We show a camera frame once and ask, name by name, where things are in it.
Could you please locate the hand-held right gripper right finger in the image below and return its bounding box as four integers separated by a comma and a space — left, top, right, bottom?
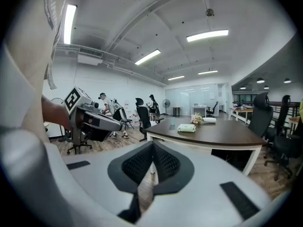
141, 140, 272, 225

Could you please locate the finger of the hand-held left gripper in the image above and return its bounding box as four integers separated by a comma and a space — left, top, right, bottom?
84, 111, 123, 132

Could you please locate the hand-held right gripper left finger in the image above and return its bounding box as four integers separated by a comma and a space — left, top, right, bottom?
62, 140, 154, 225

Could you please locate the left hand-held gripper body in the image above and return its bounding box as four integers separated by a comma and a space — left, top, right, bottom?
63, 86, 112, 149

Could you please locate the light green cloth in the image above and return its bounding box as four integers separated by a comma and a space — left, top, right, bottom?
177, 123, 197, 133

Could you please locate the person's left forearm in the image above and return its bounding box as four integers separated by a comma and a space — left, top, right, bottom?
41, 95, 71, 130

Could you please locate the grey office chair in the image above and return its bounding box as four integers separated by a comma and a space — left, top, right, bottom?
119, 107, 134, 130

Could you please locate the black office chair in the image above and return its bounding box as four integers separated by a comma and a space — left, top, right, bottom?
66, 126, 93, 155
263, 94, 303, 182
248, 92, 275, 139
206, 101, 219, 118
135, 97, 164, 142

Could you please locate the white air conditioner unit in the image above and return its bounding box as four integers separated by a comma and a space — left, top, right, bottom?
77, 46, 105, 66

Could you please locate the brown conference table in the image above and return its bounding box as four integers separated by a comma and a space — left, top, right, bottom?
146, 131, 264, 177

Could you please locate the black standing fan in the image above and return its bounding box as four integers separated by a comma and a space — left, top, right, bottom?
162, 98, 171, 116

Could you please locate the pastel flower bouquet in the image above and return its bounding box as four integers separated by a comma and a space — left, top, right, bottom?
190, 113, 204, 125

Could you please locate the small wooden table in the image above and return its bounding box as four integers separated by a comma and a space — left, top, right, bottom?
170, 106, 183, 117

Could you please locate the person's beige t-shirt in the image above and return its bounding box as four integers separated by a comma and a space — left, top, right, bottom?
4, 0, 69, 143

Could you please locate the white desk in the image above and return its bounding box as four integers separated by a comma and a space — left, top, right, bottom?
191, 105, 207, 118

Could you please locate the black metal railing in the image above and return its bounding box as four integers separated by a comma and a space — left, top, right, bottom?
269, 101, 302, 127

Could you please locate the white shoulder strap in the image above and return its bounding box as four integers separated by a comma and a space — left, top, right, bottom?
46, 20, 62, 90

